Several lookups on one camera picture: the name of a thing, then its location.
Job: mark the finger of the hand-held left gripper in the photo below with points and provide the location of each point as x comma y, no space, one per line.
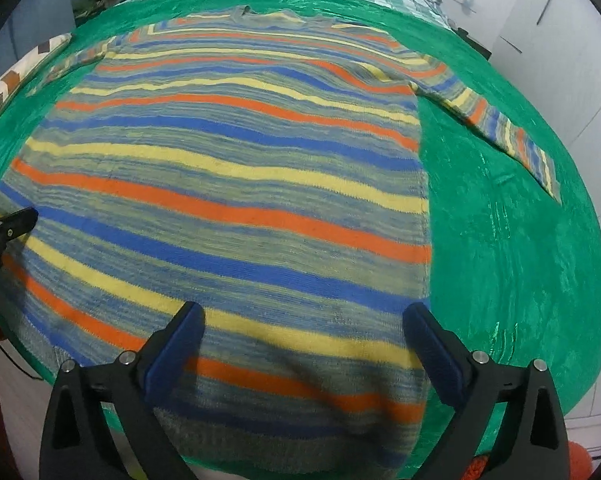
10,232

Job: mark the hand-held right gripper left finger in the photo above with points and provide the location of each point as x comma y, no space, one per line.
180,340

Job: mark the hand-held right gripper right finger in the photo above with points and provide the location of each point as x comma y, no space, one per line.
433,345

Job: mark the striped knit sweater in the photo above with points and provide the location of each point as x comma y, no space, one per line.
230,195

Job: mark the green blanket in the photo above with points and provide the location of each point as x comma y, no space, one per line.
500,260

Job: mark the white brown patterned pillow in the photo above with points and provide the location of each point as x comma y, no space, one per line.
15,80

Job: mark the orange fluffy cloth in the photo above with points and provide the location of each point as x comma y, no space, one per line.
575,460

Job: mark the blue-grey curtain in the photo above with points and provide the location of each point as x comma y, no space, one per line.
25,35

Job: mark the white cabinet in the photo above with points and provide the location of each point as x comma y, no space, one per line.
560,60

